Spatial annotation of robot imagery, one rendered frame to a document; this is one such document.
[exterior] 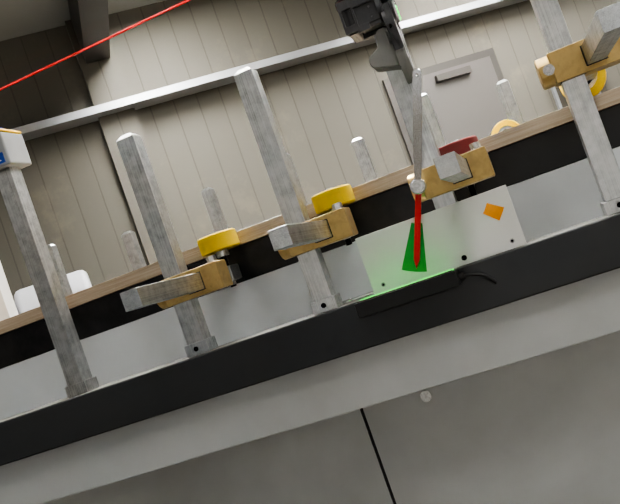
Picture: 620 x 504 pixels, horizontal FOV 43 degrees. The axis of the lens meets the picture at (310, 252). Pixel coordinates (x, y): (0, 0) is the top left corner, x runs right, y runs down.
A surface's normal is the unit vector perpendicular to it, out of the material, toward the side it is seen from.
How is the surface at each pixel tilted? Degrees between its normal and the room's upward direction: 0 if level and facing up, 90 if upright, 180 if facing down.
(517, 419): 90
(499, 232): 90
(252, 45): 90
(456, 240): 90
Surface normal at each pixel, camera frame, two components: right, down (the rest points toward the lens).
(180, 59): 0.23, -0.11
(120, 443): -0.25, 0.07
